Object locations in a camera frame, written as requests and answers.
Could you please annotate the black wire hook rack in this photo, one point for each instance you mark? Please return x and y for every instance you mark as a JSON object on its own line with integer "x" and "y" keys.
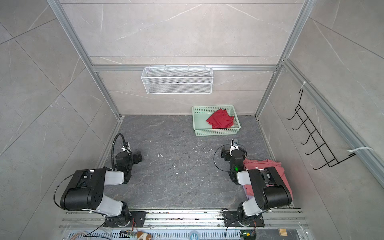
{"x": 315, "y": 136}

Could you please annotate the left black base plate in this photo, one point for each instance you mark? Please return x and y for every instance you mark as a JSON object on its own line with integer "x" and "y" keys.
{"x": 133, "y": 219}

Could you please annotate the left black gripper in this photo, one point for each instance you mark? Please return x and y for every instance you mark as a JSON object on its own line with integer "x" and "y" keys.
{"x": 135, "y": 157}

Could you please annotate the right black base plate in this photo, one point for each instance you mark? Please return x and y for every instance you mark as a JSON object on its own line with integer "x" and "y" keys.
{"x": 232, "y": 219}

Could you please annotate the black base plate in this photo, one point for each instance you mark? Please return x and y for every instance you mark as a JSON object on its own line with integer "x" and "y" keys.
{"x": 133, "y": 219}
{"x": 232, "y": 219}

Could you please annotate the green plastic basket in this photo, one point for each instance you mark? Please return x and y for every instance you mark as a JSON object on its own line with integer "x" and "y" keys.
{"x": 202, "y": 128}

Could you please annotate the brown white round object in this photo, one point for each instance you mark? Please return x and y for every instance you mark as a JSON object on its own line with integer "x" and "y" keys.
{"x": 143, "y": 236}

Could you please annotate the red t shirt with print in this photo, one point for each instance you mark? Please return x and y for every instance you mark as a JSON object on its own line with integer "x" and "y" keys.
{"x": 220, "y": 120}

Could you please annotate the aluminium rail base frame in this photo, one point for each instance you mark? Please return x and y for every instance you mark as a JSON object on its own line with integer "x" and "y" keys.
{"x": 203, "y": 224}

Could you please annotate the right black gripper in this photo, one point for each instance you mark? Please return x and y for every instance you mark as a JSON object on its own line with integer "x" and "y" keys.
{"x": 225, "y": 153}

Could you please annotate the white wire mesh shelf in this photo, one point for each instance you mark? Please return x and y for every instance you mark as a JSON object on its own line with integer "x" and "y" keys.
{"x": 177, "y": 80}

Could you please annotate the green circuit board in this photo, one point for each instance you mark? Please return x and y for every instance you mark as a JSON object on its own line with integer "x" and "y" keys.
{"x": 248, "y": 235}

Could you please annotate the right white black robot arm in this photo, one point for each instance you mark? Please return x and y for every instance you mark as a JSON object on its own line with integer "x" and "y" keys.
{"x": 265, "y": 184}

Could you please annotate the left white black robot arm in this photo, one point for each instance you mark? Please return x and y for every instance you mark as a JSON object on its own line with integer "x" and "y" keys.
{"x": 85, "y": 192}

